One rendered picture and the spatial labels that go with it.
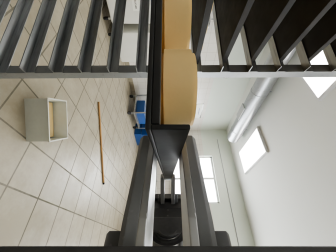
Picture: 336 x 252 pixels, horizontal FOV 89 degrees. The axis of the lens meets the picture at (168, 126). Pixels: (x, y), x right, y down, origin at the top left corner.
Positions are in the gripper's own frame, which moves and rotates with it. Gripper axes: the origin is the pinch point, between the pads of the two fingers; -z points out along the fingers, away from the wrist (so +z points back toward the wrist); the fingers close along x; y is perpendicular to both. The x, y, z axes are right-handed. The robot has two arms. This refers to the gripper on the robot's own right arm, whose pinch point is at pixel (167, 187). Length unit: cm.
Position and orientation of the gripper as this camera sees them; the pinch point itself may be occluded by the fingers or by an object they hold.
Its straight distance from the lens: 41.5
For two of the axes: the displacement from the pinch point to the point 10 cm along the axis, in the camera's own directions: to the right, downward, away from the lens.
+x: 10.0, 0.0, 0.0
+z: 0.0, 9.8, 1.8
